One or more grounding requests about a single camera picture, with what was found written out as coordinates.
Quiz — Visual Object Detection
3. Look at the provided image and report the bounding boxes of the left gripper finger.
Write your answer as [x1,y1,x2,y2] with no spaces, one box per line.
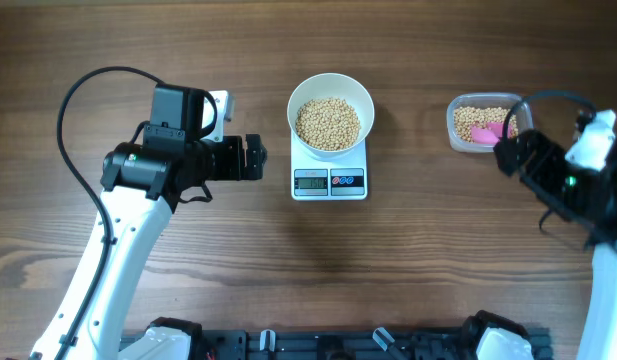
[244,149,267,181]
[245,134,268,166]

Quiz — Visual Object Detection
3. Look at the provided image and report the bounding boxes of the pink plastic scoop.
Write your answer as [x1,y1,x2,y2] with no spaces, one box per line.
[470,122,504,145]

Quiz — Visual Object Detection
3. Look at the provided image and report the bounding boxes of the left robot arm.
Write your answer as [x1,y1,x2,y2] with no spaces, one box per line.
[30,84,267,359]

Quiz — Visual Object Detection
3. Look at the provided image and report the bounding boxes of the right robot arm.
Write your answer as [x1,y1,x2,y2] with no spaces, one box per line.
[495,110,617,359]

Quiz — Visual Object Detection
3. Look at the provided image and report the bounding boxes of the white digital kitchen scale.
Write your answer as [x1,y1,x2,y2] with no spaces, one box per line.
[290,135,369,201]

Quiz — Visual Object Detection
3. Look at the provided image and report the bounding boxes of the soybeans in bowl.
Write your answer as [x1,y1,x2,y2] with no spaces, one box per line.
[295,97,361,151]

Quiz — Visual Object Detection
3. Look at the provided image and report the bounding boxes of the white bowl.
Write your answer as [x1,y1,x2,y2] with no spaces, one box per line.
[287,73,375,158]

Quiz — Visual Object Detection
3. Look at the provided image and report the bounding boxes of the clear plastic container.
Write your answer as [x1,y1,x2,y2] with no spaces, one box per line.
[446,92,521,153]

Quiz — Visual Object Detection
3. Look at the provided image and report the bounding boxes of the pile of soybeans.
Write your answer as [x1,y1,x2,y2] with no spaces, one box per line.
[453,107,508,144]

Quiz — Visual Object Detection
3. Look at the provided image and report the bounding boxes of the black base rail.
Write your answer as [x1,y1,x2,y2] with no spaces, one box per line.
[117,311,553,360]

